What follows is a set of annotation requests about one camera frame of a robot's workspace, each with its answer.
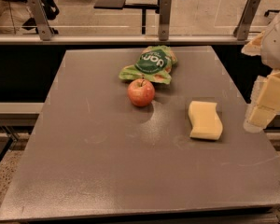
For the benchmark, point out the middle metal rail bracket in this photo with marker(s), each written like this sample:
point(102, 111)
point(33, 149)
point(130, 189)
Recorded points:
point(164, 19)

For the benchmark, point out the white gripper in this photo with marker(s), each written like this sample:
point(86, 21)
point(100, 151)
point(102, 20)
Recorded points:
point(278, 48)

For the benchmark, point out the red apple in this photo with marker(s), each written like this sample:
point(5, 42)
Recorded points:
point(141, 92)

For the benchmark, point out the right metal rail bracket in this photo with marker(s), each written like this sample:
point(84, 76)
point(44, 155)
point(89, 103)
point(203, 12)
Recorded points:
point(242, 29)

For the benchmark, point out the metal guard rail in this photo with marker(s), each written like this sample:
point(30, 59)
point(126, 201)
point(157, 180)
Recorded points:
point(135, 40)

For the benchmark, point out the seated person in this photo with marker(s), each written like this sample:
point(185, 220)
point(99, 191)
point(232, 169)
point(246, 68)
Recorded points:
point(16, 13)

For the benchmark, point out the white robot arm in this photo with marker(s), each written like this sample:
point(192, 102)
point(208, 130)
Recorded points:
point(267, 46)

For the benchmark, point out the left metal rail bracket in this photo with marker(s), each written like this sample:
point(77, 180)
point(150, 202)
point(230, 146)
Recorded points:
point(41, 21)

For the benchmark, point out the green snack bag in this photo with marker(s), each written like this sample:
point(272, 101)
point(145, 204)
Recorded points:
point(154, 64)

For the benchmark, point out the metal rail bracket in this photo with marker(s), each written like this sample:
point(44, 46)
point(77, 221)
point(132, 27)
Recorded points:
point(242, 29)
point(41, 21)
point(164, 19)

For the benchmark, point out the yellow sponge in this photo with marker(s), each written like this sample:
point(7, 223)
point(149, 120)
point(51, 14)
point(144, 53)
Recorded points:
point(205, 121)

